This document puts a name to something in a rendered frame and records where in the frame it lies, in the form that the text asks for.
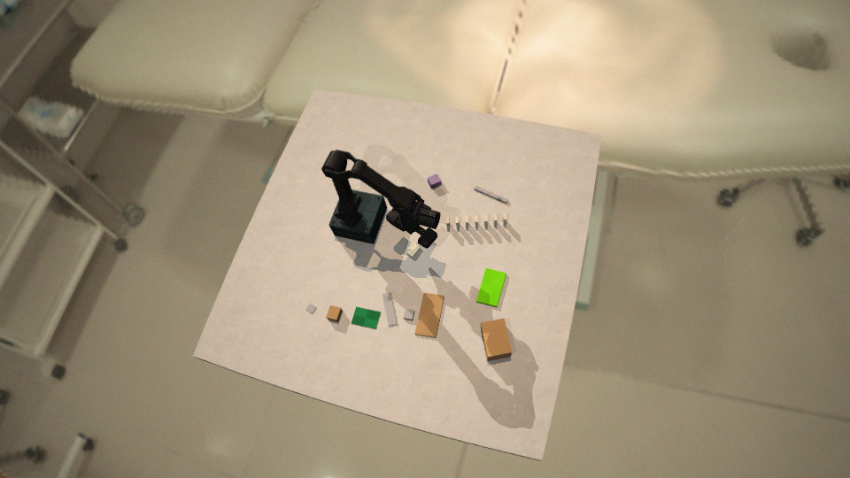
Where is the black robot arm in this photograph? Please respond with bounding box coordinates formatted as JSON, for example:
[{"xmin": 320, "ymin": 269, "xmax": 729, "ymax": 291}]
[{"xmin": 321, "ymin": 150, "xmax": 441, "ymax": 229}]

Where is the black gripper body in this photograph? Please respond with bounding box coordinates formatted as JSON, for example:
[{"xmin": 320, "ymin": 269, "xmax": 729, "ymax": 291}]
[{"xmin": 386, "ymin": 209, "xmax": 437, "ymax": 249}]

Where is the tan flat board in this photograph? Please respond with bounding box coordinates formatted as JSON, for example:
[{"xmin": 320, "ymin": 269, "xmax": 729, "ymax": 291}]
[{"xmin": 415, "ymin": 293, "xmax": 444, "ymax": 338}]

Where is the purple rectangular block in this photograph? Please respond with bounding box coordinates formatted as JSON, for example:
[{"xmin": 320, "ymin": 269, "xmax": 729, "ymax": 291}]
[{"xmin": 428, "ymin": 173, "xmax": 442, "ymax": 189}]

